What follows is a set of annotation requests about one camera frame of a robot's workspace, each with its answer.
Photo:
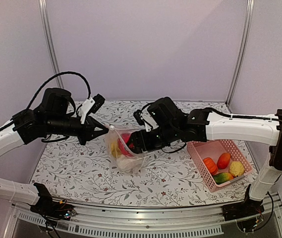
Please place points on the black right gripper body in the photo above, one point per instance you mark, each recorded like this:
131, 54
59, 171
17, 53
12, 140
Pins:
156, 143

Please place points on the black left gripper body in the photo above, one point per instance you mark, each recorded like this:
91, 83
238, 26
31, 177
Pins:
82, 136

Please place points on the clear zip top bag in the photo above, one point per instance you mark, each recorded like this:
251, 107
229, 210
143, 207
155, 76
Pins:
113, 135

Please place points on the red toy apple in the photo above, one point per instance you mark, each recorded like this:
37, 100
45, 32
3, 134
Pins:
125, 137
122, 148

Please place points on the yellow toy lemon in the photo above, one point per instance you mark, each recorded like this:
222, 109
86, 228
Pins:
115, 150

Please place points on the white toy cauliflower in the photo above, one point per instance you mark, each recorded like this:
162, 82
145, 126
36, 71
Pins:
129, 164

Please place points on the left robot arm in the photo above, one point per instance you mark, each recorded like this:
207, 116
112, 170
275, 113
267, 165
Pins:
57, 114

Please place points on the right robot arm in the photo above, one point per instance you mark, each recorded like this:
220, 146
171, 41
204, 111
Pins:
165, 123

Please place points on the floral table mat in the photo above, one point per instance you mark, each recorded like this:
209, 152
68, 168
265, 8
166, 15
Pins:
168, 178

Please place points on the pink plastic basket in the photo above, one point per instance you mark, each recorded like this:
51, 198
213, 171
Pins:
214, 149

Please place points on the orange toy tangerine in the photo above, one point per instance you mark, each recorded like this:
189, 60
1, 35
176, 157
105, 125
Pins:
210, 165

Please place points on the red orange toy mango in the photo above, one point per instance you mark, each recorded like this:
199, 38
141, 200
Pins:
223, 161

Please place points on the small circuit board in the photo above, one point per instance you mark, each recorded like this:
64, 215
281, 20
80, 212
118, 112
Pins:
68, 213

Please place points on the green orange toy mango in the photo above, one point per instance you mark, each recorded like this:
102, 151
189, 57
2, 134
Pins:
222, 177

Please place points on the yellow toy corn piece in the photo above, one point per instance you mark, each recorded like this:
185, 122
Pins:
236, 168

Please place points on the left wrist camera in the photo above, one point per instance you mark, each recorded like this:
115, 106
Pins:
90, 105

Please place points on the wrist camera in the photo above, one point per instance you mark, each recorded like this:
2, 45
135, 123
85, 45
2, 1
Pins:
90, 105
145, 119

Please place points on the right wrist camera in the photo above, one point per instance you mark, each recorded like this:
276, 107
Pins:
145, 119

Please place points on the front aluminium rail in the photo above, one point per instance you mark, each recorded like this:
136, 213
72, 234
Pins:
105, 221

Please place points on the left aluminium frame post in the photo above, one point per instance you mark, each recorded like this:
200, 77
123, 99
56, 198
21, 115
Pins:
43, 8

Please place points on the aluminium frame post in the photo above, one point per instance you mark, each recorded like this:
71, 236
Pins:
242, 49
43, 8

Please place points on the right aluminium frame post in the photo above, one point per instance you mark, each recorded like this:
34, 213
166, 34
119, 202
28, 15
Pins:
242, 49

